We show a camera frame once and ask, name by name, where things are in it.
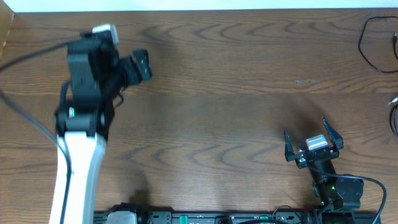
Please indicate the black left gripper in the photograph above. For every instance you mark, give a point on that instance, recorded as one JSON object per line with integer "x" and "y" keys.
{"x": 135, "y": 76}

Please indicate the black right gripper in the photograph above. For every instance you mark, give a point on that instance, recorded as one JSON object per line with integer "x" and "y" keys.
{"x": 300, "y": 160}

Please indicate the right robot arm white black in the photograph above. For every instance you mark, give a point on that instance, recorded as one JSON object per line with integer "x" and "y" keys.
{"x": 339, "y": 194}

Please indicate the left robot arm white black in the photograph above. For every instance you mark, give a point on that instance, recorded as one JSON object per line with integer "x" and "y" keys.
{"x": 97, "y": 76}

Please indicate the brown cardboard panel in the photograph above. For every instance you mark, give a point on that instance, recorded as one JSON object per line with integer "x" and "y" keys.
{"x": 6, "y": 19}

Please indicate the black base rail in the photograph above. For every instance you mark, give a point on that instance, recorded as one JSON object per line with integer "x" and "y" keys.
{"x": 281, "y": 216}

